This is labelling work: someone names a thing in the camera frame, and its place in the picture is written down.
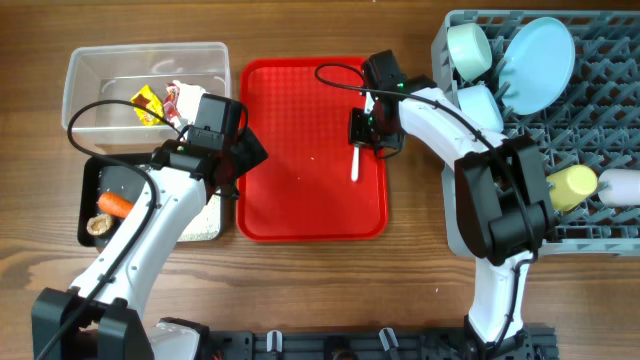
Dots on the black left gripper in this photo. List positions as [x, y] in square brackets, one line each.
[247, 151]

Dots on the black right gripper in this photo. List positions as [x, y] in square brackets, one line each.
[358, 136]

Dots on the white plastic spoon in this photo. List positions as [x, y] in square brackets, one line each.
[355, 164]

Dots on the white tissue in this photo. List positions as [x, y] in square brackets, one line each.
[188, 100]

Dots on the red silver snack wrapper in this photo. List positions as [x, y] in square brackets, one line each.
[170, 104]

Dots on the pile of white rice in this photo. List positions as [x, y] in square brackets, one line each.
[207, 225]

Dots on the light blue bowl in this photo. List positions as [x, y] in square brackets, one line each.
[478, 103]

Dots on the yellow snack wrapper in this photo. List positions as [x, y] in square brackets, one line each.
[150, 109]

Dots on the green bowl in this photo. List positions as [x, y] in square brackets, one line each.
[469, 50]

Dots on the orange carrot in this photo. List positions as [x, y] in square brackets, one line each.
[114, 205]

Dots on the brown round food piece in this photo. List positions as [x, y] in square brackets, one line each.
[100, 225]

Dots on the light blue plate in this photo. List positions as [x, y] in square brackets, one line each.
[539, 64]

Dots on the yellow plastic cup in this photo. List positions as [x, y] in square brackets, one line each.
[571, 186]

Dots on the pink plastic cup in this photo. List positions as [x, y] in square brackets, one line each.
[622, 188]

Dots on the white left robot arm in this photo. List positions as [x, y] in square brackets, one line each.
[100, 315]

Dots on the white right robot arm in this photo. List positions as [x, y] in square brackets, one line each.
[502, 205]

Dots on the grey dishwasher rack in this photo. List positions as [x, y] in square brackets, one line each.
[594, 122]

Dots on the red tray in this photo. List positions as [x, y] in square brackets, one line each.
[299, 109]

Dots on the black tray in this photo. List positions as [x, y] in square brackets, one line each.
[100, 177]

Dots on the clear plastic bin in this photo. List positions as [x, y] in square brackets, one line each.
[119, 72]

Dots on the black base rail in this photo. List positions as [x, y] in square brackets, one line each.
[387, 343]

